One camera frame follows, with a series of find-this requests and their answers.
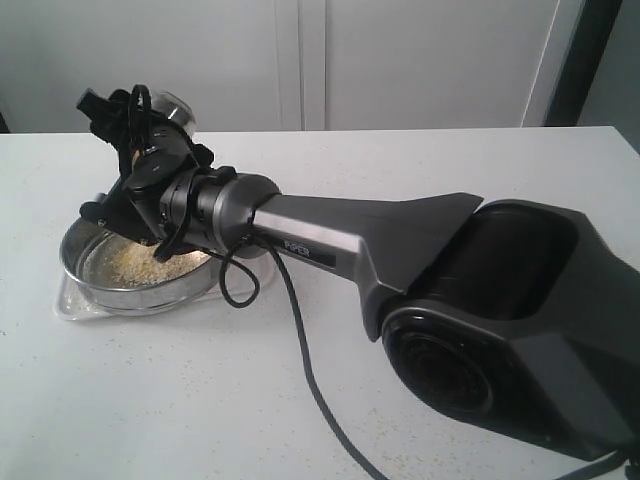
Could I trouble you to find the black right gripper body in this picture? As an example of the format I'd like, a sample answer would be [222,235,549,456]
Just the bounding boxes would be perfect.
[109,126,214,240]

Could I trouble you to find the stainless steel cup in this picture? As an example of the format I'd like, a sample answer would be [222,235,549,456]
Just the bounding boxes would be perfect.
[151,90,196,137]

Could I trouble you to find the yellow millet grains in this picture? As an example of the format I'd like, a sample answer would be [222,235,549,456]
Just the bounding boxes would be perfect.
[107,243,209,288]

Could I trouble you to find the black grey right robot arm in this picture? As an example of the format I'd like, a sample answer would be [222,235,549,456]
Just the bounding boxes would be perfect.
[77,85,639,465]

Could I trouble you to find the round stainless steel sieve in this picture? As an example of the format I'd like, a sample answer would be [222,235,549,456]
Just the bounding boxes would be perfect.
[56,219,219,320]

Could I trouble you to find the white cabinet doors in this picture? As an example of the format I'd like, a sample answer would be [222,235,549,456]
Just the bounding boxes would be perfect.
[1,1,583,132]

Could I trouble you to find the white plastic tray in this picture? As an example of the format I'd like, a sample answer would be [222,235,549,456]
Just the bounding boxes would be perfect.
[53,256,275,321]

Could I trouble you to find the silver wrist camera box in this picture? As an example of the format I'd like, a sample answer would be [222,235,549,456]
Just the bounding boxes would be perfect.
[79,192,156,244]

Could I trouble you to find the dark vertical post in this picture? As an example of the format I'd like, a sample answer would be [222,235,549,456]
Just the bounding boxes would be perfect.
[544,0,623,127]

